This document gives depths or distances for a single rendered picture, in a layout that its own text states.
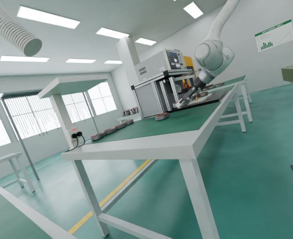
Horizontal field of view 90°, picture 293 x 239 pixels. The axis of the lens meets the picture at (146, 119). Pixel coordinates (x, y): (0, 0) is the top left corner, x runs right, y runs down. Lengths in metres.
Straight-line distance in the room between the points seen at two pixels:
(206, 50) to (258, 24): 6.08
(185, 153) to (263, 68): 6.33
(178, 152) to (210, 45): 0.52
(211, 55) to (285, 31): 6.08
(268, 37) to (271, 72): 1.15
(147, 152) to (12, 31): 1.26
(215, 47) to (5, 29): 1.35
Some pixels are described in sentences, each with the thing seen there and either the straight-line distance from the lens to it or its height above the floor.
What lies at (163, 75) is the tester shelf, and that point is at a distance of 1.33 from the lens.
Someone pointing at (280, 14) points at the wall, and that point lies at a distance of 6.90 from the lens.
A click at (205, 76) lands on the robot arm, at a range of 0.97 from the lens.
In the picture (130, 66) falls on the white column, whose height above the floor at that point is 2.27.
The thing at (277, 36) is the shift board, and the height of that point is 1.57.
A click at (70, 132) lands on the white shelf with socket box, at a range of 1.18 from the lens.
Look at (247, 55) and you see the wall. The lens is 6.73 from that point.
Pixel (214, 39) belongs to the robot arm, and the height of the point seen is 1.10.
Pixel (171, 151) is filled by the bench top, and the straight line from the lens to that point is 0.53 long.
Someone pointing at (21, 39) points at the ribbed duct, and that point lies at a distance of 1.45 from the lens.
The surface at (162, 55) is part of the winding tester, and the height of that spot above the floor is 1.28.
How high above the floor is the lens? 0.93
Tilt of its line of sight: 7 degrees down
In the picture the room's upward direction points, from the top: 18 degrees counter-clockwise
